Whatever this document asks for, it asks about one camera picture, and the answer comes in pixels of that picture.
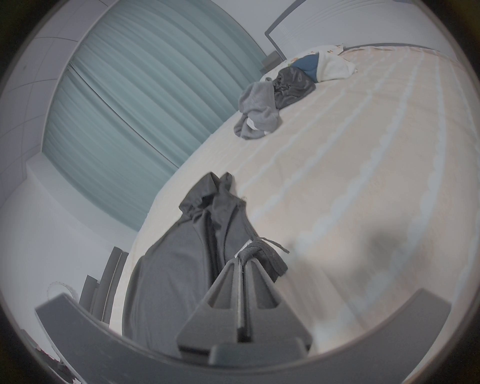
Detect bed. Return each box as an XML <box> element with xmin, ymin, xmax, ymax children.
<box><xmin>112</xmin><ymin>0</ymin><xmax>478</xmax><ymax>357</ymax></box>

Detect black trousers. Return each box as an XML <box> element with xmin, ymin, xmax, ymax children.
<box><xmin>122</xmin><ymin>172</ymin><xmax>289</xmax><ymax>357</ymax></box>

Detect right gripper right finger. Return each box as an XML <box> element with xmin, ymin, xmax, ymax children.
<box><xmin>244</xmin><ymin>258</ymin><xmax>314</xmax><ymax>352</ymax></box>

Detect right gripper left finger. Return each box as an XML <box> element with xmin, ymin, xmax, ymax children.
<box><xmin>176</xmin><ymin>259</ymin><xmax>243</xmax><ymax>361</ymax></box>

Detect blue-green curtain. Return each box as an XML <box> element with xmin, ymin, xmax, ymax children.
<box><xmin>41</xmin><ymin>67</ymin><xmax>179</xmax><ymax>233</ymax></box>
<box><xmin>69</xmin><ymin>0</ymin><xmax>280</xmax><ymax>169</ymax></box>

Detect grey bedside table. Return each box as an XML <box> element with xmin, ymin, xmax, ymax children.
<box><xmin>260</xmin><ymin>52</ymin><xmax>284</xmax><ymax>72</ymax></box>

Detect white printed pillow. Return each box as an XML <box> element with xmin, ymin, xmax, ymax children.
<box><xmin>262</xmin><ymin>44</ymin><xmax>346</xmax><ymax>81</ymax></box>

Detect pile of clothes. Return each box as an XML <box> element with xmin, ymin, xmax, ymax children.
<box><xmin>233</xmin><ymin>45</ymin><xmax>357</xmax><ymax>141</ymax></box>

